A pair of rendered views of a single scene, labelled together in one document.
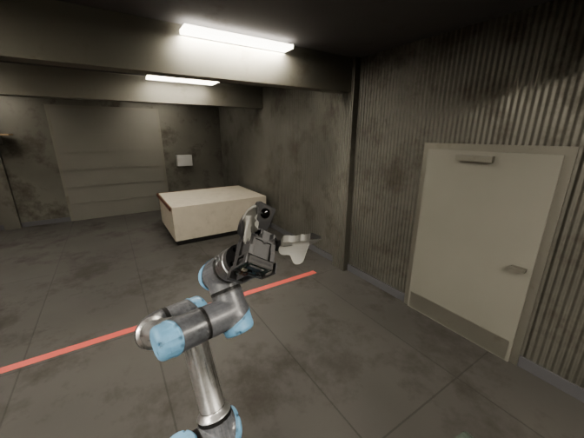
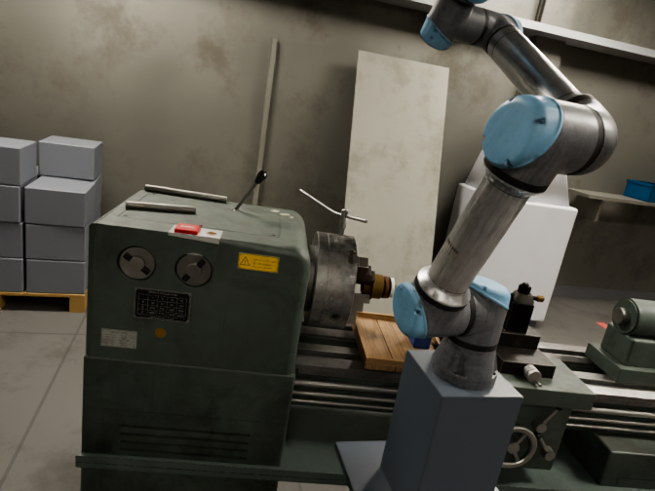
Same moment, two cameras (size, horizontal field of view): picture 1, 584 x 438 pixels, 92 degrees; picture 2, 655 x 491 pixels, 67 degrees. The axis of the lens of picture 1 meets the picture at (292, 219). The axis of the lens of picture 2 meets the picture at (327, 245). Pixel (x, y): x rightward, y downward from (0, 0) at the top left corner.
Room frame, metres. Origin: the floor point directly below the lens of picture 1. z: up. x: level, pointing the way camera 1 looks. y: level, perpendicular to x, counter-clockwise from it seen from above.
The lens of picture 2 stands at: (1.74, 0.31, 1.65)
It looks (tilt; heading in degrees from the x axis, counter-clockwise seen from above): 16 degrees down; 196
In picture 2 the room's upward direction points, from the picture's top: 10 degrees clockwise
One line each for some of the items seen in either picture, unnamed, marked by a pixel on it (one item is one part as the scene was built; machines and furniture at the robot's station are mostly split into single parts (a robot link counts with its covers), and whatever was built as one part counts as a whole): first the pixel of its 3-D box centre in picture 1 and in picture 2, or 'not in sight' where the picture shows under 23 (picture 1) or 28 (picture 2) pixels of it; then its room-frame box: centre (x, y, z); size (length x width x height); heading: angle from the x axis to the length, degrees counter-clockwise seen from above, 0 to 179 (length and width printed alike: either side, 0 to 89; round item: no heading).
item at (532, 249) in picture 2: not in sight; (506, 228); (-2.94, 0.57, 0.80); 0.83 x 0.73 x 1.61; 123
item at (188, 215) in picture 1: (211, 210); not in sight; (6.85, 2.03, 0.42); 2.21 x 1.79 x 0.83; 123
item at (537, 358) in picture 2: not in sight; (499, 337); (-0.01, 0.48, 0.95); 0.43 x 0.18 x 0.04; 24
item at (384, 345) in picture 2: not in sight; (398, 341); (0.12, 0.15, 0.88); 0.36 x 0.30 x 0.04; 24
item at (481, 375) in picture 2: not in sight; (467, 353); (0.63, 0.36, 1.15); 0.15 x 0.15 x 0.10
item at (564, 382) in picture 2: not in sight; (511, 355); (-0.02, 0.53, 0.89); 0.53 x 0.30 x 0.06; 24
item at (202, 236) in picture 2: not in sight; (195, 241); (0.60, -0.40, 1.23); 0.13 x 0.08 x 0.06; 114
